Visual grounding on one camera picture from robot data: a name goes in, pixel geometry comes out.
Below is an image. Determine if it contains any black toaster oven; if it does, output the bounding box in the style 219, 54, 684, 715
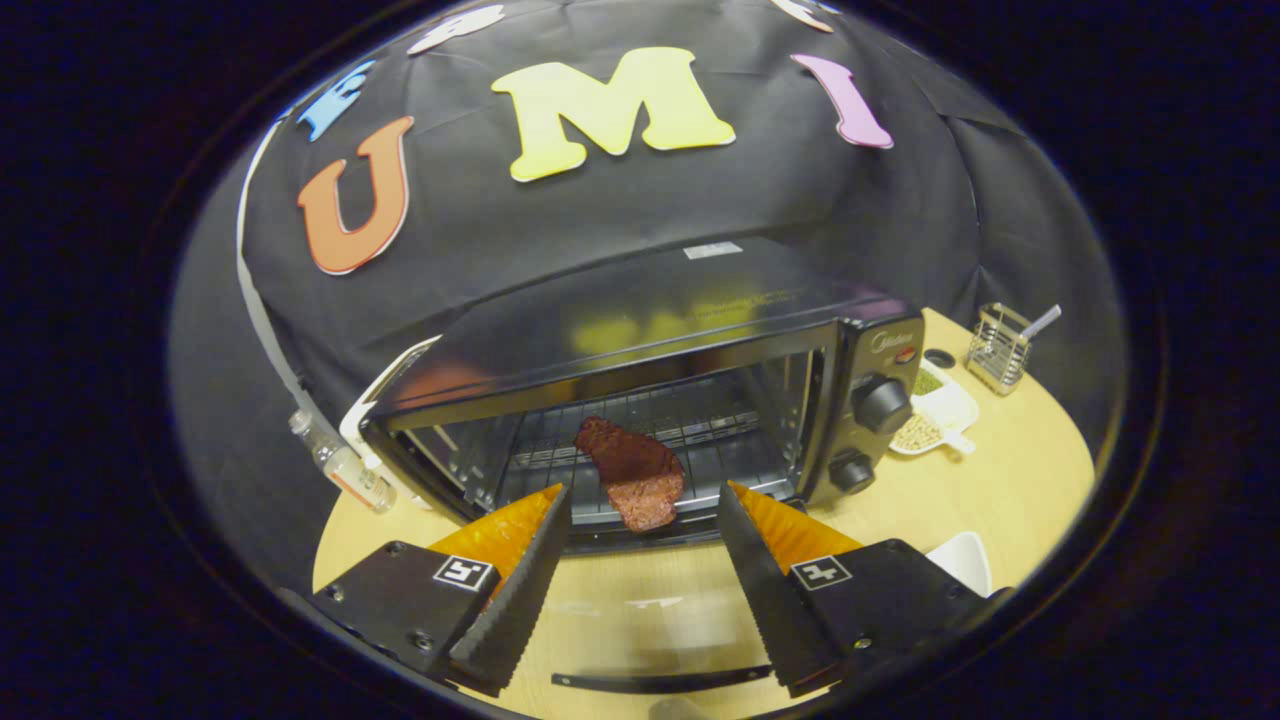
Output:
358, 237, 926, 695

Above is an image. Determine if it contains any white rectangular tray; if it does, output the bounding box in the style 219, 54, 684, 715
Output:
925, 531, 994, 599

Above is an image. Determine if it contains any metal wire cutlery holder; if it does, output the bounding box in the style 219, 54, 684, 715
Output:
966, 303, 1032, 397

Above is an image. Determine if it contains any white divided dish with beans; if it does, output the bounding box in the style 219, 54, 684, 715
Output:
888, 360, 980, 458

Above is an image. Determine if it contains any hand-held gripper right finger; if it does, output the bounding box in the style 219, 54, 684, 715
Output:
716, 481, 986, 698

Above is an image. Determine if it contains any small clear bottle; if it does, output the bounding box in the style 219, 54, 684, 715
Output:
289, 408, 398, 515

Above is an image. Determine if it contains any white pop-up toaster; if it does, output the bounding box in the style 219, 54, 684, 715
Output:
339, 335, 442, 473

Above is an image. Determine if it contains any red meat slice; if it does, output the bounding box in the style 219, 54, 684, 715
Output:
573, 416, 687, 533

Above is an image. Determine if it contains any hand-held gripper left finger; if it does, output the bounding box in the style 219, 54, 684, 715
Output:
312, 484, 573, 698

